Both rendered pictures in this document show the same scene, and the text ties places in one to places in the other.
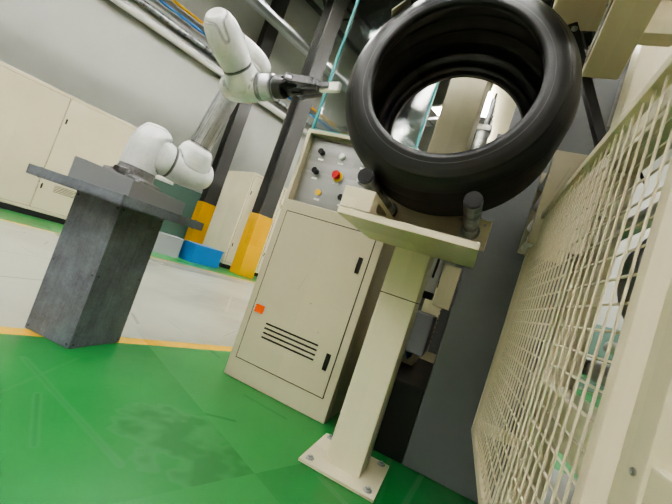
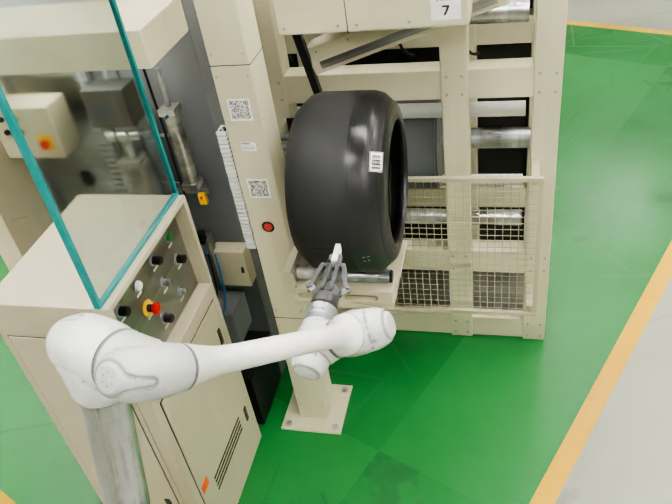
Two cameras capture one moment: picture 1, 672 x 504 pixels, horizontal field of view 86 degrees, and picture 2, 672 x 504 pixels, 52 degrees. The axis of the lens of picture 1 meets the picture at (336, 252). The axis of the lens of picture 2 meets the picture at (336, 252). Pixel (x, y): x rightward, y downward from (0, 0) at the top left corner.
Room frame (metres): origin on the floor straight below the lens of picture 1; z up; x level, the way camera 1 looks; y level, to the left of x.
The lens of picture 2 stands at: (1.21, 1.78, 2.43)
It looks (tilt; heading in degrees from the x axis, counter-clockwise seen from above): 38 degrees down; 267
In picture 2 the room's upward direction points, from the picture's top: 10 degrees counter-clockwise
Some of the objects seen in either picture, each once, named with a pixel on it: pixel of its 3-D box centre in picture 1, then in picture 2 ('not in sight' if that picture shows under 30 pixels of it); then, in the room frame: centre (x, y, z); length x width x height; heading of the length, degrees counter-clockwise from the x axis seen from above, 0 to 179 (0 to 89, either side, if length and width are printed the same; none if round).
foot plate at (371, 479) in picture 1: (347, 461); (317, 406); (1.30, -0.28, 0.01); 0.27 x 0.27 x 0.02; 69
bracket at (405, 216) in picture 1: (428, 221); (302, 248); (1.22, -0.27, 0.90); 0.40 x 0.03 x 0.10; 69
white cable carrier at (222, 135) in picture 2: not in sight; (240, 189); (1.39, -0.28, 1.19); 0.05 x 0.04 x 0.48; 69
